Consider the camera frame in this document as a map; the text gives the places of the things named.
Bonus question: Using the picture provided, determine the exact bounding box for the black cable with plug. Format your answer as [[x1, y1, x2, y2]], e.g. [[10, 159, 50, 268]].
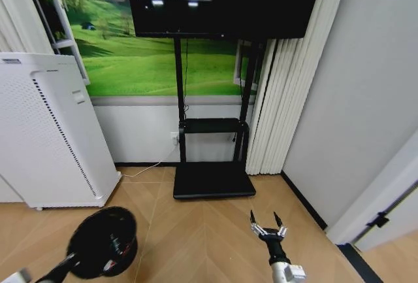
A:
[[231, 39, 246, 144]]

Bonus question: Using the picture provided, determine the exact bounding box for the black tv stand shelf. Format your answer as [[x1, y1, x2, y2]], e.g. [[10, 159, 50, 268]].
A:
[[178, 118, 250, 134]]

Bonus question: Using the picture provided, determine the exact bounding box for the red white wrapper trash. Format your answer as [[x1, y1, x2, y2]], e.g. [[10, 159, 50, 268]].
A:
[[103, 233, 132, 273]]

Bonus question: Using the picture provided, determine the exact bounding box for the large black tv screen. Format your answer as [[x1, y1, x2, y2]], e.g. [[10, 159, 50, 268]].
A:
[[123, 0, 327, 40]]

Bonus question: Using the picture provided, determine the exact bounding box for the white pleated curtain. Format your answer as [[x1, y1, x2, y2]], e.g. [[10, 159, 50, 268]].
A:
[[245, 37, 315, 176], [0, 0, 54, 56]]

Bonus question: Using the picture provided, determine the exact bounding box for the green landscape wall poster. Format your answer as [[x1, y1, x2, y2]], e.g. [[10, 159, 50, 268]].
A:
[[25, 0, 263, 98]]

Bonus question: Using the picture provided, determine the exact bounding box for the black door hinge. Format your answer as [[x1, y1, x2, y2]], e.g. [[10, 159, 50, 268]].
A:
[[366, 212, 390, 229]]

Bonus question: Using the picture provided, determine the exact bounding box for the black tv stand base plate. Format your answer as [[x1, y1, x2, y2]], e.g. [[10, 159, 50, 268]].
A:
[[172, 161, 257, 201]]

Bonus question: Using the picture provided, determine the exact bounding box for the white window frame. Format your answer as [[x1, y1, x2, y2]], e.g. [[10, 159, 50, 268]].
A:
[[22, 0, 91, 86], [233, 39, 263, 87]]

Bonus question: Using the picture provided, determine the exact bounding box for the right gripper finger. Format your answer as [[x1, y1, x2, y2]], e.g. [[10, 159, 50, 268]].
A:
[[273, 211, 289, 238], [249, 210, 266, 236]]

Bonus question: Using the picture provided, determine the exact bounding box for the white power cable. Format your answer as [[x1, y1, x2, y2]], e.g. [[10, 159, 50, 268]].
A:
[[120, 159, 163, 178]]

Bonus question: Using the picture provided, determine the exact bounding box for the thin black hanging cable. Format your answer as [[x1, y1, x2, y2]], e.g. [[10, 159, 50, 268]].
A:
[[182, 37, 191, 121]]

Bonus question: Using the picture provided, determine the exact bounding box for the black tv floor stand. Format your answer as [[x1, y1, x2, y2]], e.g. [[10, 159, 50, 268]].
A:
[[172, 36, 257, 201]]

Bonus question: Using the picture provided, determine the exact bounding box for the white door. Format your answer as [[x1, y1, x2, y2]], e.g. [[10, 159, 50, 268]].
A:
[[326, 134, 418, 254]]

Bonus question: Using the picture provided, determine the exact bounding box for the white air purifier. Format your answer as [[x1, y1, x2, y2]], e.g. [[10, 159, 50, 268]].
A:
[[0, 52, 123, 212]]

